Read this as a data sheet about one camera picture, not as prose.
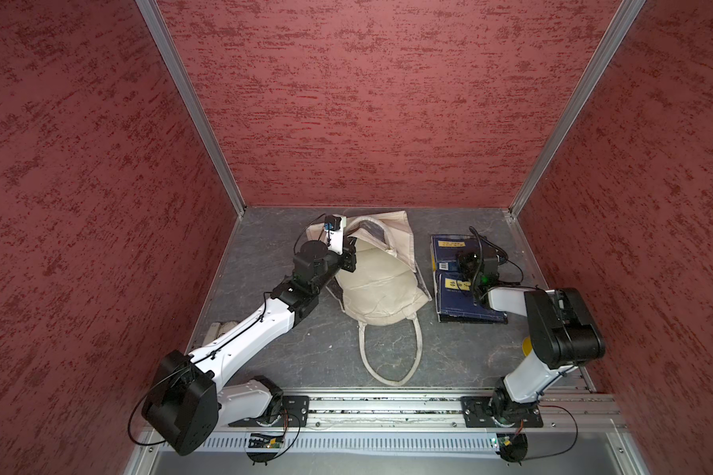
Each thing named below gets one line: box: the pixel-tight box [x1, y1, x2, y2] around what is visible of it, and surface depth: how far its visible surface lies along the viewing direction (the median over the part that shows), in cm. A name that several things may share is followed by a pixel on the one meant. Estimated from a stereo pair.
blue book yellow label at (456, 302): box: [434, 271, 510, 324], surface depth 89 cm
